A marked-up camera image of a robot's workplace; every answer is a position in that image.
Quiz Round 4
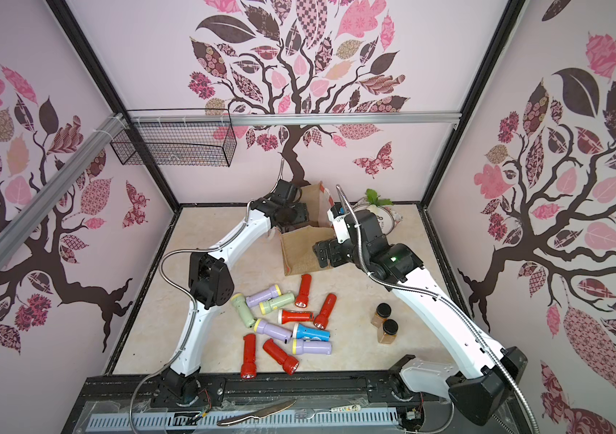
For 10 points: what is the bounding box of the brown jute tote bag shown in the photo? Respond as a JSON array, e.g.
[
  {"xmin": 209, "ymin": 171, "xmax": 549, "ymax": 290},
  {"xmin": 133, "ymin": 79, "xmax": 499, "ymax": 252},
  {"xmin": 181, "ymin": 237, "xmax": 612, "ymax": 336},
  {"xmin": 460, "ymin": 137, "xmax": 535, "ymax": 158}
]
[{"xmin": 280, "ymin": 182, "xmax": 335, "ymax": 276}]

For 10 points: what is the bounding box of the red flashlight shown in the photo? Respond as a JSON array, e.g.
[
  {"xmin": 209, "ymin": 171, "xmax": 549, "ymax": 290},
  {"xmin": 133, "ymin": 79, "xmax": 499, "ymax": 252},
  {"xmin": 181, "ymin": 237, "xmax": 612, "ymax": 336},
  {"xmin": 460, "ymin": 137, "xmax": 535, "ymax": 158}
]
[
  {"xmin": 313, "ymin": 293, "xmax": 337, "ymax": 330},
  {"xmin": 240, "ymin": 334, "xmax": 257, "ymax": 380},
  {"xmin": 277, "ymin": 309, "xmax": 314, "ymax": 324},
  {"xmin": 263, "ymin": 339, "xmax": 300, "ymax": 375},
  {"xmin": 294, "ymin": 274, "xmax": 313, "ymax": 309}
]

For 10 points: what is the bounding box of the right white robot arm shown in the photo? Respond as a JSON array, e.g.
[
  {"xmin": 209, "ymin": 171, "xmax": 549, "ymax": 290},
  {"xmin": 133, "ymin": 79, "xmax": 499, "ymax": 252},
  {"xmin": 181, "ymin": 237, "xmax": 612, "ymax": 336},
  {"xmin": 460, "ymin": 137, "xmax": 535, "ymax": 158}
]
[{"xmin": 313, "ymin": 204, "xmax": 539, "ymax": 433}]

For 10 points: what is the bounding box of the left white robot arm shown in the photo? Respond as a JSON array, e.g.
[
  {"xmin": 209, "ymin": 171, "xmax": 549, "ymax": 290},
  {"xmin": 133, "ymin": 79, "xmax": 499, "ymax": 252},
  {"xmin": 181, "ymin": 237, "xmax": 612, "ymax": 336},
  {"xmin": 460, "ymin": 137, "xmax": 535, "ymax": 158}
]
[{"xmin": 145, "ymin": 180, "xmax": 309, "ymax": 407}]

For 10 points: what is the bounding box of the white toy radish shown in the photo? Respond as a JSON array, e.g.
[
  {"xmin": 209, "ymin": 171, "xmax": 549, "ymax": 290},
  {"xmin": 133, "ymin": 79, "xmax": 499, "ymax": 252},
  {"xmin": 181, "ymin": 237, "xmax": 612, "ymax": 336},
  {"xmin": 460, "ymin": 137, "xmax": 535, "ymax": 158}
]
[{"xmin": 365, "ymin": 188, "xmax": 393, "ymax": 208}]

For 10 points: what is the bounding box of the spice jar black lid rear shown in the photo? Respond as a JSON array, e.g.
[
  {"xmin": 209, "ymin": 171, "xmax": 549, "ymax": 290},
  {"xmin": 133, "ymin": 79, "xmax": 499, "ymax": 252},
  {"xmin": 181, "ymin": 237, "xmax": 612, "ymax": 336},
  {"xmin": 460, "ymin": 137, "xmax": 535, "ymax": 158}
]
[{"xmin": 370, "ymin": 303, "xmax": 392, "ymax": 327}]

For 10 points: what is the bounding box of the light green flashlight middle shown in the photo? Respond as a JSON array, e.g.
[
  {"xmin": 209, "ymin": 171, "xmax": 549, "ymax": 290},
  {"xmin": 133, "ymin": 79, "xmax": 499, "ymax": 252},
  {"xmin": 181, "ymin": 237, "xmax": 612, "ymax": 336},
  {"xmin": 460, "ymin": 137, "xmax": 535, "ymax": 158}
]
[{"xmin": 259, "ymin": 292, "xmax": 295, "ymax": 316}]

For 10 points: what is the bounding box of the light green flashlight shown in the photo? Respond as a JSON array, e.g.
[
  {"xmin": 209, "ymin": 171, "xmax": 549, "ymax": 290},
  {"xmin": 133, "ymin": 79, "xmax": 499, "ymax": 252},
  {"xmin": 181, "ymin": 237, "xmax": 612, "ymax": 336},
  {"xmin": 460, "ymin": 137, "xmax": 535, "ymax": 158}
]
[
  {"xmin": 230, "ymin": 293, "xmax": 256, "ymax": 328},
  {"xmin": 259, "ymin": 292, "xmax": 295, "ymax": 316}
]

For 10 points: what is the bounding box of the purple flashlight upper middle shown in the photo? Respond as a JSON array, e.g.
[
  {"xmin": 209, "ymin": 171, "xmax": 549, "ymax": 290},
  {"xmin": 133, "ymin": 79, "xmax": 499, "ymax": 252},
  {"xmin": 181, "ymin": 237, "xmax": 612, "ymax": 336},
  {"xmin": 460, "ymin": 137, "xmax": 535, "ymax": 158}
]
[{"xmin": 246, "ymin": 285, "xmax": 282, "ymax": 309}]

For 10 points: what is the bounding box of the purple flashlight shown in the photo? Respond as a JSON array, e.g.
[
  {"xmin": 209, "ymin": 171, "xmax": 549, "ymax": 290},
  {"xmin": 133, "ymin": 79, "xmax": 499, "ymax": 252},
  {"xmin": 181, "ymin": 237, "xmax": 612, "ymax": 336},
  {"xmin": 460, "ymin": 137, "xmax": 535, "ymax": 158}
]
[
  {"xmin": 291, "ymin": 339, "xmax": 332, "ymax": 356},
  {"xmin": 246, "ymin": 285, "xmax": 282, "ymax": 309},
  {"xmin": 253, "ymin": 319, "xmax": 293, "ymax": 344}
]

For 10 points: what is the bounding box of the light green flashlight left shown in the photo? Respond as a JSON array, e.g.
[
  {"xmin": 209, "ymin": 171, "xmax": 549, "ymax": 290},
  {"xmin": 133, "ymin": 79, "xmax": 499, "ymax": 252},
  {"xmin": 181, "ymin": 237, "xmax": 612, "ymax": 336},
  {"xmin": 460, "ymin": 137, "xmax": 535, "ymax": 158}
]
[{"xmin": 230, "ymin": 293, "xmax": 256, "ymax": 328}]

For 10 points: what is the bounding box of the blue flashlight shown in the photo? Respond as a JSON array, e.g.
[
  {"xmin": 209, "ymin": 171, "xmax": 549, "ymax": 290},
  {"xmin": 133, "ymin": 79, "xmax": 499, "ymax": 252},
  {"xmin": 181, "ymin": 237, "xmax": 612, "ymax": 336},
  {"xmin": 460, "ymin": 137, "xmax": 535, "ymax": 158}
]
[{"xmin": 293, "ymin": 324, "xmax": 331, "ymax": 342}]

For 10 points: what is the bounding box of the purple flashlight lower right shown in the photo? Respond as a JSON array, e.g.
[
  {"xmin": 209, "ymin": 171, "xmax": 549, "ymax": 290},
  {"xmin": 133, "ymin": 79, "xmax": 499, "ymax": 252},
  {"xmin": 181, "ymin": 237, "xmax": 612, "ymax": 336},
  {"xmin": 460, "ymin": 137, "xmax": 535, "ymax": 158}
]
[{"xmin": 291, "ymin": 339, "xmax": 332, "ymax": 356}]

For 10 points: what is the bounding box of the purple flashlight lower left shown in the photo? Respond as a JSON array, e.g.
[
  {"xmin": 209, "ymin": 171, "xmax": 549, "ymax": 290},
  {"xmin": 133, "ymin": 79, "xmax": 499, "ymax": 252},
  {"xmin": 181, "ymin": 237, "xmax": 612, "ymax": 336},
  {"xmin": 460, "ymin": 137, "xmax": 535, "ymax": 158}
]
[{"xmin": 253, "ymin": 319, "xmax": 293, "ymax": 344}]

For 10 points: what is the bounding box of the butter knife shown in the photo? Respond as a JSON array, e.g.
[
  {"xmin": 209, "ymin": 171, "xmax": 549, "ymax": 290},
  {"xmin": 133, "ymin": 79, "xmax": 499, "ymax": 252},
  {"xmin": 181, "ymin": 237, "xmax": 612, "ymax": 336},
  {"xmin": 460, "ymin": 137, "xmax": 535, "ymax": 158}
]
[{"xmin": 217, "ymin": 400, "xmax": 296, "ymax": 427}]

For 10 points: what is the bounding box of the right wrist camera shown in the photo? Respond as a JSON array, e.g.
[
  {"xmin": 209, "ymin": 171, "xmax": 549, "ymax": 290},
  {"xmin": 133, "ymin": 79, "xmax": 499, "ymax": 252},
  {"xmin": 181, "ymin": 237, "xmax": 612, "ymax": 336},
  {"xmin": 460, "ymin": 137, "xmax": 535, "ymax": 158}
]
[{"xmin": 328, "ymin": 202, "xmax": 351, "ymax": 244}]

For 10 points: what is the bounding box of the black wire basket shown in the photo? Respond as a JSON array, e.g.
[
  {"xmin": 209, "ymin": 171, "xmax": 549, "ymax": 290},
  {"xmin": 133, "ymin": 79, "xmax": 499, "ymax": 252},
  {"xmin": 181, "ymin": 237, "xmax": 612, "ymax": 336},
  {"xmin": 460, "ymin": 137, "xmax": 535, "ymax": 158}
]
[{"xmin": 110, "ymin": 108, "xmax": 237, "ymax": 167}]

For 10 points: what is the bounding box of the grey slotted cable duct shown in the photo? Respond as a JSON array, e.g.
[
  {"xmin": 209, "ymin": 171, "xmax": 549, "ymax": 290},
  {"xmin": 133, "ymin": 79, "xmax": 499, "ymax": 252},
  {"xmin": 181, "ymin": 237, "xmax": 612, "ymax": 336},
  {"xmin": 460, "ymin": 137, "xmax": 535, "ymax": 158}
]
[{"xmin": 84, "ymin": 406, "xmax": 402, "ymax": 433}]

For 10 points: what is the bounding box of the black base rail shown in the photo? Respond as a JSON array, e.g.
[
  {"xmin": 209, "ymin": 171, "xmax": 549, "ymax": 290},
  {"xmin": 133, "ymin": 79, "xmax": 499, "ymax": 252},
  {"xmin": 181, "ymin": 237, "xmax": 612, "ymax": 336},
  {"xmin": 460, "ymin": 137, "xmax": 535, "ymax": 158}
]
[{"xmin": 79, "ymin": 369, "xmax": 416, "ymax": 407}]

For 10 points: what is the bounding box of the diagonal aluminium rail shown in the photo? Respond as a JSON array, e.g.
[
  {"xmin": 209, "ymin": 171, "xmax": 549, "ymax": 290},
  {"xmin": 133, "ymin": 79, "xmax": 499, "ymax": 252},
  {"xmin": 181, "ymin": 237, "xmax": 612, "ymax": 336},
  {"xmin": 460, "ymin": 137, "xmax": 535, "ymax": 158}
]
[{"xmin": 0, "ymin": 114, "xmax": 125, "ymax": 270}]

